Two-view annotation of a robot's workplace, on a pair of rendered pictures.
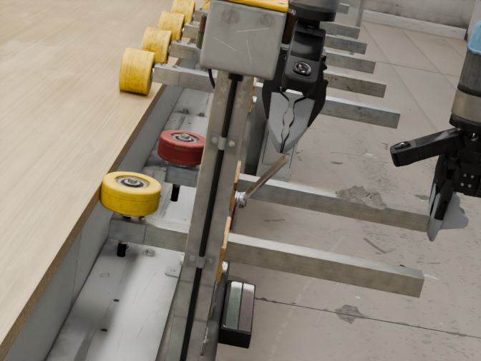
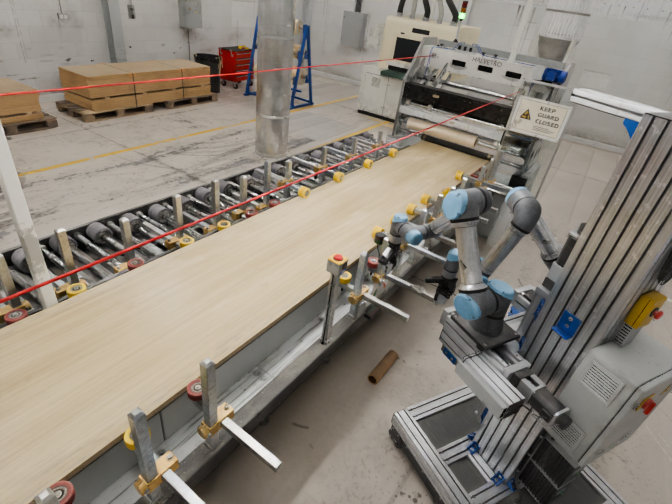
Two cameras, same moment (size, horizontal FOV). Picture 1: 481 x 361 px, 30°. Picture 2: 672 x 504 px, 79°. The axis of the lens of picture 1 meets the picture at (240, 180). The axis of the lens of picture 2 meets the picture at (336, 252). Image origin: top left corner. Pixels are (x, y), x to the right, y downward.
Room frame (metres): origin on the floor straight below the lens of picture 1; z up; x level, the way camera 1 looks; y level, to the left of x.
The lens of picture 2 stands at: (-0.48, -0.76, 2.24)
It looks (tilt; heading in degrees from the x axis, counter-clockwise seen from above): 33 degrees down; 31
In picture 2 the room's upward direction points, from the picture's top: 9 degrees clockwise
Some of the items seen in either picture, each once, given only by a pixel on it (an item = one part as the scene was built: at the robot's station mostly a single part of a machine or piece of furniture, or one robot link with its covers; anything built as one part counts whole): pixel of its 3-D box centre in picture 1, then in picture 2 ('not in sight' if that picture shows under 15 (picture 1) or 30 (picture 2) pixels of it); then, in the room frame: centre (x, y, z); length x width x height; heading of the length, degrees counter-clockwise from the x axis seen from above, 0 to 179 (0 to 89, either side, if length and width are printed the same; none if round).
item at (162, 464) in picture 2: not in sight; (156, 473); (-0.13, 0.01, 0.82); 0.13 x 0.06 x 0.05; 1
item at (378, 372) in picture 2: not in sight; (383, 366); (1.49, -0.10, 0.04); 0.30 x 0.08 x 0.08; 1
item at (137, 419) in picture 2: not in sight; (146, 459); (-0.15, 0.01, 0.93); 0.03 x 0.03 x 0.48; 1
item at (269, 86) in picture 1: (278, 89); not in sight; (1.25, -0.03, 1.05); 0.05 x 0.02 x 0.09; 91
